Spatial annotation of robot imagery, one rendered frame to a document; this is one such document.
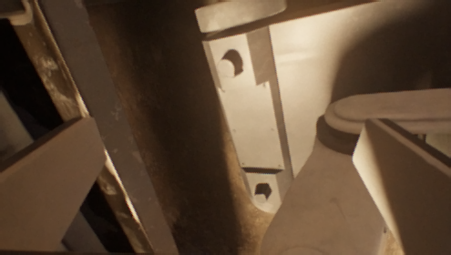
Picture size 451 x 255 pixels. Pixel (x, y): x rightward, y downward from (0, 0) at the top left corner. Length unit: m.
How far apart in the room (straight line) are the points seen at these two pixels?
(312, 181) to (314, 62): 0.25
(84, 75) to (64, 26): 0.06
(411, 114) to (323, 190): 0.16
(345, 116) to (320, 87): 0.15
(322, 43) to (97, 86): 0.39
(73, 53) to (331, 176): 0.38
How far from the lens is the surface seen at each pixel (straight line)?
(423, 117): 0.39
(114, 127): 0.42
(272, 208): 0.74
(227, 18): 0.49
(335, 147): 0.39
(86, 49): 0.39
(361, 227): 0.30
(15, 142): 0.54
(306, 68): 0.51
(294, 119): 0.56
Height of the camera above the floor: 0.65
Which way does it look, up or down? 50 degrees down
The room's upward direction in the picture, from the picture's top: 144 degrees counter-clockwise
